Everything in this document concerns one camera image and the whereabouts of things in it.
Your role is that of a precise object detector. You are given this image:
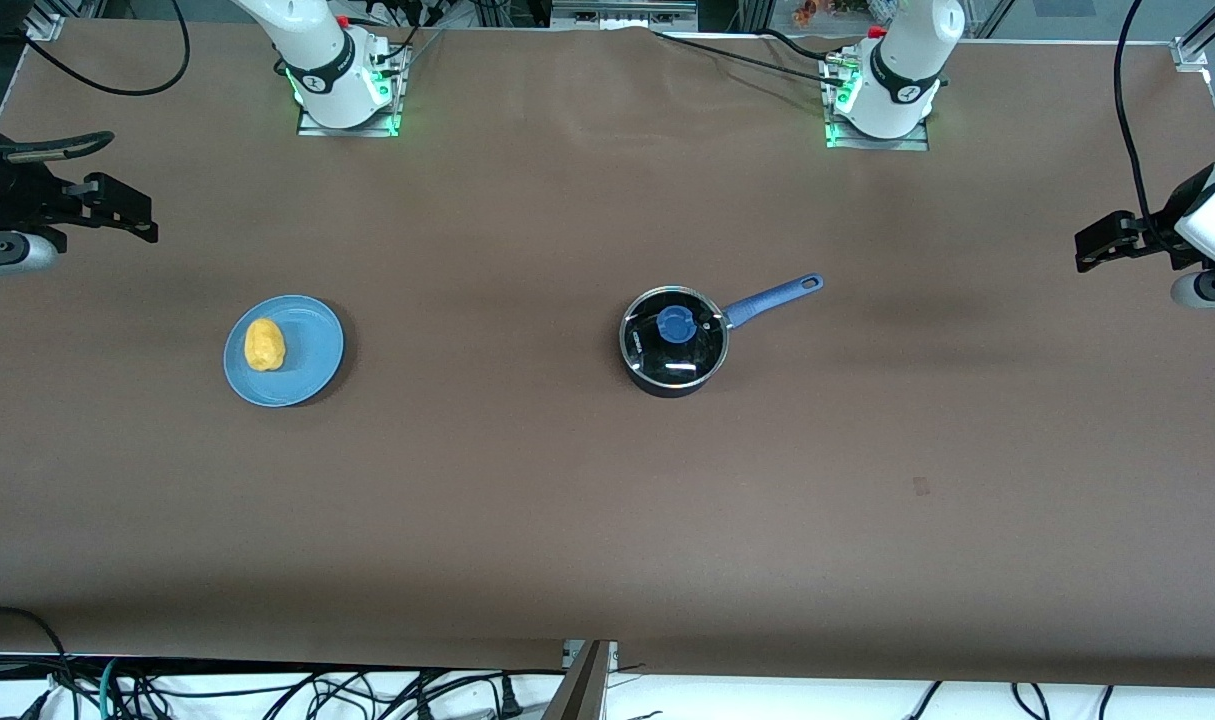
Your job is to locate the yellow potato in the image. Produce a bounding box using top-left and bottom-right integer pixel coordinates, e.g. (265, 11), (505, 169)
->
(244, 318), (287, 373)

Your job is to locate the glass lid with blue knob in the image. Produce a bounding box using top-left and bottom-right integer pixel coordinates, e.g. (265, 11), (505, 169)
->
(619, 286), (730, 389)

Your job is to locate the light blue plate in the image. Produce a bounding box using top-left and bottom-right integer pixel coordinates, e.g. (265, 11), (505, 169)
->
(223, 294), (346, 408)

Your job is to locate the brown table cover sheet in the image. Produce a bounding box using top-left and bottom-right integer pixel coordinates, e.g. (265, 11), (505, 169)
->
(0, 18), (1215, 689)

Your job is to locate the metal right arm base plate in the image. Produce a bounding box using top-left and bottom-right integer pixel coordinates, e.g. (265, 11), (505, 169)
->
(295, 45), (405, 139)

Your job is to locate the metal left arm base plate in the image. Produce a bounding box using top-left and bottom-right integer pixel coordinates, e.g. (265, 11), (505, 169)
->
(824, 55), (931, 152)

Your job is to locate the black pot with blue handle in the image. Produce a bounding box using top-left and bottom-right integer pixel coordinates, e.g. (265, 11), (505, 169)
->
(619, 273), (825, 399)

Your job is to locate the black looped floor cable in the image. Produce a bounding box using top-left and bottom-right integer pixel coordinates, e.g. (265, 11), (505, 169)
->
(0, 606), (78, 720)

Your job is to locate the black arm base cable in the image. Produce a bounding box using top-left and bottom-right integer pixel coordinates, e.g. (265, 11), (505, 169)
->
(652, 28), (853, 86)

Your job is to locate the aluminium frame rail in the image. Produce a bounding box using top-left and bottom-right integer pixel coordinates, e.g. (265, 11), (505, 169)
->
(551, 0), (699, 32)

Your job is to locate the aluminium profile post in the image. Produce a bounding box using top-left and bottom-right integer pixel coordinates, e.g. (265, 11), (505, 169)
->
(540, 640), (619, 720)

